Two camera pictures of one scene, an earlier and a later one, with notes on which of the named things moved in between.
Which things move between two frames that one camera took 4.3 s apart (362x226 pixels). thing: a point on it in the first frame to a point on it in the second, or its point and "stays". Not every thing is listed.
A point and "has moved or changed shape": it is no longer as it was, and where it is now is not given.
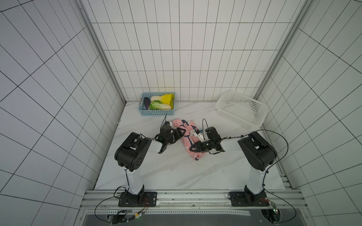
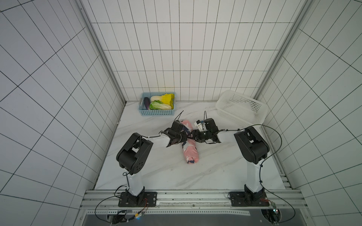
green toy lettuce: [159, 105] stays
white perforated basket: [246, 110] stays
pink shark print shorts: [188, 140] has moved or changed shape
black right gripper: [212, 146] to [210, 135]
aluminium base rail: [187, 203] stays
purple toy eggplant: [146, 102] stays
